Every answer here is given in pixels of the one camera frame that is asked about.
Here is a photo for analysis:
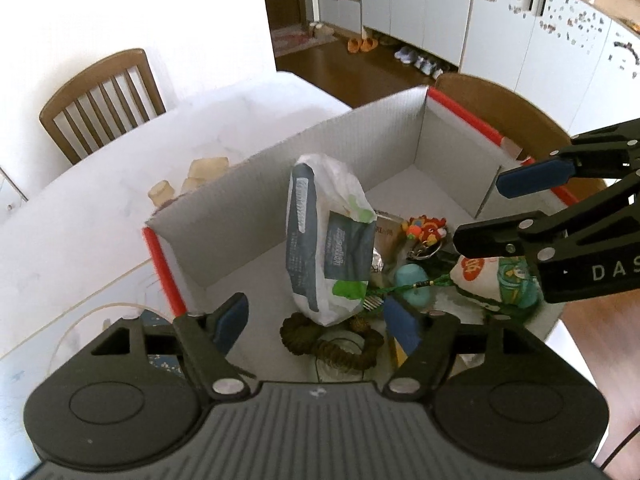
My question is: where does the patterned door mat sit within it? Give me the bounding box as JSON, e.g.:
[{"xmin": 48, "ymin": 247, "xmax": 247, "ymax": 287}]
[{"xmin": 271, "ymin": 26, "xmax": 338, "ymax": 58}]

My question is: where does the white cabinet with stickers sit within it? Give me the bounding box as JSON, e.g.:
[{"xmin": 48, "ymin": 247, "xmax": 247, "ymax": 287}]
[{"xmin": 460, "ymin": 0, "xmax": 640, "ymax": 136}]

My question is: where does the small yellow box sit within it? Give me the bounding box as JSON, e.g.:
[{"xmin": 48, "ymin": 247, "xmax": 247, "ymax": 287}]
[{"xmin": 387, "ymin": 335, "xmax": 408, "ymax": 367}]

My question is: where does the tall white cabinet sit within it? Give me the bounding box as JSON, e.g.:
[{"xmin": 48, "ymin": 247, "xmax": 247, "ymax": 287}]
[{"xmin": 317, "ymin": 0, "xmax": 478, "ymax": 68}]

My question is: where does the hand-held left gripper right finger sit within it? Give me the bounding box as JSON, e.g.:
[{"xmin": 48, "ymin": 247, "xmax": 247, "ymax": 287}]
[{"xmin": 382, "ymin": 296, "xmax": 581, "ymax": 402}]

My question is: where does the orange toy keychain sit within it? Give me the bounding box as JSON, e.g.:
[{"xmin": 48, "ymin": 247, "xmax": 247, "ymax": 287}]
[{"xmin": 404, "ymin": 215, "xmax": 448, "ymax": 261}]

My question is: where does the red cardboard box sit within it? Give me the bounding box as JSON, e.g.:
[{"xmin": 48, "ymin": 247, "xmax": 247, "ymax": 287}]
[{"xmin": 141, "ymin": 85, "xmax": 583, "ymax": 356}]

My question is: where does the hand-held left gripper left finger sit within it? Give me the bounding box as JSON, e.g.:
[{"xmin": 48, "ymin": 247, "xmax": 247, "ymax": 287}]
[{"xmin": 60, "ymin": 291, "xmax": 258, "ymax": 401}]

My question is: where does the blue round placemat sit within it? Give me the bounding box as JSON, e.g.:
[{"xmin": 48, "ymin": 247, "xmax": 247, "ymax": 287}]
[{"xmin": 140, "ymin": 312, "xmax": 190, "ymax": 376}]

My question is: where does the wooden slat-back chair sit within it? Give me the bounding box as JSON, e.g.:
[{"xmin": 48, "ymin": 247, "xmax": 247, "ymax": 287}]
[{"xmin": 39, "ymin": 48, "xmax": 167, "ymax": 166}]

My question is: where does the white sideboard cabinet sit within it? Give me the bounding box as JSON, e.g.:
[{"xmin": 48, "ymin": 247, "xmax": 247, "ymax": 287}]
[{"xmin": 0, "ymin": 167, "xmax": 30, "ymax": 223}]

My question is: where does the embroidered pouch with green cord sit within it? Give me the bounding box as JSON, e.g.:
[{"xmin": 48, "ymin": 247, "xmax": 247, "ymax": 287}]
[{"xmin": 367, "ymin": 255, "xmax": 543, "ymax": 313}]

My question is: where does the black cable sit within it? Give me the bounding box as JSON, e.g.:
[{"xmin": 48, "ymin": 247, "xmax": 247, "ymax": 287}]
[{"xmin": 600, "ymin": 427, "xmax": 640, "ymax": 471}]

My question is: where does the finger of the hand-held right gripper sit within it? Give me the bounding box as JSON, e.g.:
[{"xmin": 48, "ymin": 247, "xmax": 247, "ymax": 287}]
[
  {"xmin": 452, "ymin": 170, "xmax": 640, "ymax": 261},
  {"xmin": 496, "ymin": 119, "xmax": 640, "ymax": 199}
]

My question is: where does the small teal plastic case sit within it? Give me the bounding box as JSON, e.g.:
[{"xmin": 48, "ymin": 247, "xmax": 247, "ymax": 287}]
[{"xmin": 395, "ymin": 263, "xmax": 436, "ymax": 306}]

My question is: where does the round clear plastic container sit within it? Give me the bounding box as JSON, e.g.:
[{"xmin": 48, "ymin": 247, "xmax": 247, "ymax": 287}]
[{"xmin": 315, "ymin": 337, "xmax": 368, "ymax": 383}]

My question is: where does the wet wipes pack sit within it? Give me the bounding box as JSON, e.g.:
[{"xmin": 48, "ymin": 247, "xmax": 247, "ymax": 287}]
[{"xmin": 285, "ymin": 152, "xmax": 378, "ymax": 328}]

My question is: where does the wooden round-back chair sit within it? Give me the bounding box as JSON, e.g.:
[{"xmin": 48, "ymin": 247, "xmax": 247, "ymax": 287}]
[{"xmin": 434, "ymin": 72, "xmax": 608, "ymax": 201}]

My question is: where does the brown braided rope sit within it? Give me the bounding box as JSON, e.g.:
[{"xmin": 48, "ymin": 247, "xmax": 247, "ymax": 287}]
[{"xmin": 280, "ymin": 312, "xmax": 386, "ymax": 373}]

